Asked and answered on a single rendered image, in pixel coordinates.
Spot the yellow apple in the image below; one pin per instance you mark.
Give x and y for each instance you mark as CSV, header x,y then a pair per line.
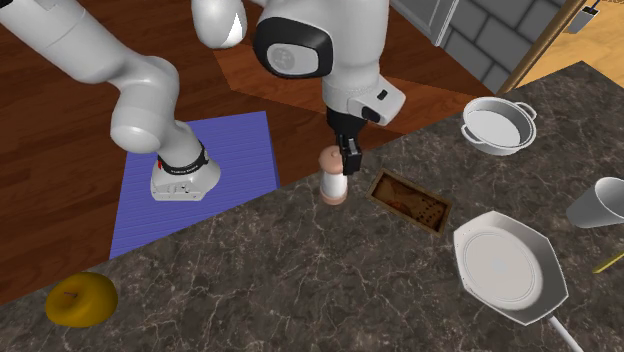
x,y
83,300

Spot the white octagonal frying pan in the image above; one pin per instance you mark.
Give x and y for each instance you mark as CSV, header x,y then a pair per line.
x,y
507,265

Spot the brown rectangular tray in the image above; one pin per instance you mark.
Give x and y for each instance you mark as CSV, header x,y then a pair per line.
x,y
408,202

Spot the white and tan grinder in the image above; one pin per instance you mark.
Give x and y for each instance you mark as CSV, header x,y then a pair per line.
x,y
333,181

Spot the grey cabinet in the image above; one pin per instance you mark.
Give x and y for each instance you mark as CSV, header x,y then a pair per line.
x,y
429,14

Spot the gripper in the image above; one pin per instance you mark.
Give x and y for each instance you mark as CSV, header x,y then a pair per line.
x,y
345,125

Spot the wooden pole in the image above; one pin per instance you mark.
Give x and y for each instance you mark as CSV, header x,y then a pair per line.
x,y
541,46

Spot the white cup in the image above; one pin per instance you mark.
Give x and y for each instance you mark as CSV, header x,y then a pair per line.
x,y
597,207

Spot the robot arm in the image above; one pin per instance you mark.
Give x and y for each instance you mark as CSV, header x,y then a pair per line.
x,y
146,83

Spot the blue robot stand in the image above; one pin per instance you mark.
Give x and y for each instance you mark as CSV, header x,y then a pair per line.
x,y
244,161

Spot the yellow stick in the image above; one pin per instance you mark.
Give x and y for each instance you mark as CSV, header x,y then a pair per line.
x,y
609,263

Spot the grey dustpan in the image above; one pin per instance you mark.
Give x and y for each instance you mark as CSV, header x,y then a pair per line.
x,y
584,18

